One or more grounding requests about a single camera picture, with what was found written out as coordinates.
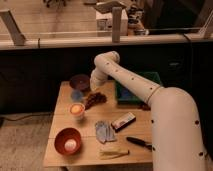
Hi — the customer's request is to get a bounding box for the white ball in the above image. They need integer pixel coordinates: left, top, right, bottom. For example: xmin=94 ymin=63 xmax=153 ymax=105
xmin=64 ymin=139 xmax=77 ymax=151

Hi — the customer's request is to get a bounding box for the dark purple grape bunch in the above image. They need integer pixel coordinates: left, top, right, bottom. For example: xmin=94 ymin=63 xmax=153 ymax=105
xmin=85 ymin=92 xmax=107 ymax=109

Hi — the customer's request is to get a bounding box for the red bowl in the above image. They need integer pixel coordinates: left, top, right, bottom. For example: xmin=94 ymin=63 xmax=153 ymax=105
xmin=54 ymin=128 xmax=82 ymax=156

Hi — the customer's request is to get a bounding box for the yellow banana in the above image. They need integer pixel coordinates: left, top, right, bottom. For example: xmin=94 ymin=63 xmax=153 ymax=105
xmin=99 ymin=149 xmax=129 ymax=160

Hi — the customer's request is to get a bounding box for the green plastic bin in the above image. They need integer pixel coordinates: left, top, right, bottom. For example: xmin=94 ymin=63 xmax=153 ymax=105
xmin=114 ymin=71 xmax=163 ymax=105

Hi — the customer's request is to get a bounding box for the white cup with orange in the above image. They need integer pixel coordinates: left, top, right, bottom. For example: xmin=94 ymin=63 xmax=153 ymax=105
xmin=70 ymin=103 xmax=85 ymax=121

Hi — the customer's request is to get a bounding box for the small blue bowl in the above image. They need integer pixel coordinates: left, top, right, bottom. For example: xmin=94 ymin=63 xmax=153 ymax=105
xmin=71 ymin=90 xmax=83 ymax=102

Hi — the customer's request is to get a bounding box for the small wooden table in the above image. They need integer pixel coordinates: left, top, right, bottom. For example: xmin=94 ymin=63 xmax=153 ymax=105
xmin=42 ymin=79 xmax=154 ymax=168

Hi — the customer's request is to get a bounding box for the black white rectangular box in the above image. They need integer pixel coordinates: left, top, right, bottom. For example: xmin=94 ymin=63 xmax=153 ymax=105
xmin=111 ymin=112 xmax=136 ymax=132

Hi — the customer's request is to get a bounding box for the crumpled grey cloth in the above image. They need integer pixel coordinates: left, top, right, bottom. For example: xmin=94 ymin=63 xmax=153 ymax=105
xmin=95 ymin=121 xmax=116 ymax=144

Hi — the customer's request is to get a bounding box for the black handled tool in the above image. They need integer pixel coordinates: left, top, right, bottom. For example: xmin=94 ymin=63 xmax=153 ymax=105
xmin=126 ymin=137 xmax=152 ymax=150

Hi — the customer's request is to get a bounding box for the white cardboard box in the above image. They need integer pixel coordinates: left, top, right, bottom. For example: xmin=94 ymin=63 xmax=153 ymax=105
xmin=96 ymin=10 xmax=128 ymax=36

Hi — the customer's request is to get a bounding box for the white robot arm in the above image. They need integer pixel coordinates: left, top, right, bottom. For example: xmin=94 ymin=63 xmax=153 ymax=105
xmin=90 ymin=51 xmax=207 ymax=171

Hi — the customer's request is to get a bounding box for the dark maroon bowl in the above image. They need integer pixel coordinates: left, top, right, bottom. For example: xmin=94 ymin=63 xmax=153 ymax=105
xmin=69 ymin=74 xmax=90 ymax=91

